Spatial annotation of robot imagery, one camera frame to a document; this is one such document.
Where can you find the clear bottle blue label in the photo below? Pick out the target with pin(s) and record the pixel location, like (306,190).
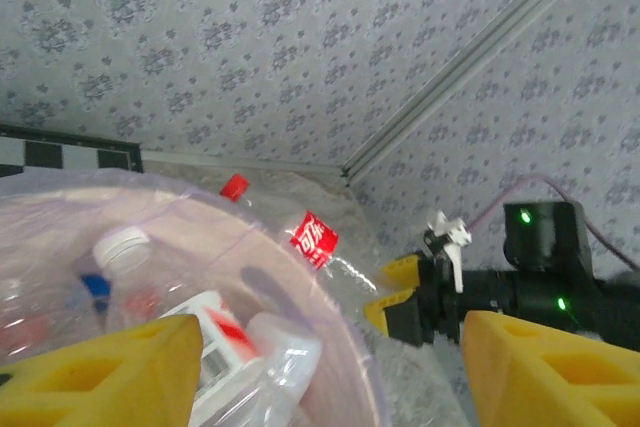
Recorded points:
(97,287)

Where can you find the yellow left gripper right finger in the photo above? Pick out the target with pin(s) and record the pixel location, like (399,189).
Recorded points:
(550,387)

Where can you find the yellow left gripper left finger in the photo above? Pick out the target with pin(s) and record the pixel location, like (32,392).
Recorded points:
(100,387)

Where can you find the clear cola bottle red label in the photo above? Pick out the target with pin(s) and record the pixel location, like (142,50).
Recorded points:
(315,242)

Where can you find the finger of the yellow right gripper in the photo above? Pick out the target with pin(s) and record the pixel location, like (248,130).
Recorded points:
(400,269)
(380,309)

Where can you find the clear bottle red white label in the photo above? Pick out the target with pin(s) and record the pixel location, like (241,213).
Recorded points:
(220,327)

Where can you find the black white checkerboard panel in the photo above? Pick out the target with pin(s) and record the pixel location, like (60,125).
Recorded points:
(40,154)

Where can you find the aluminium frame post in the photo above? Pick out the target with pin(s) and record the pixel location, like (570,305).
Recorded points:
(475,56)

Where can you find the beige waste bin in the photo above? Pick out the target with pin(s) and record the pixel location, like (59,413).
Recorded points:
(300,297)

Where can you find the clear bottle with red cap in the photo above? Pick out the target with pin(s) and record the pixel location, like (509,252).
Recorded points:
(25,337)

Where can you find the purple translucent bin liner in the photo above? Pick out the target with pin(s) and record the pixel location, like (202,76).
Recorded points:
(75,187)

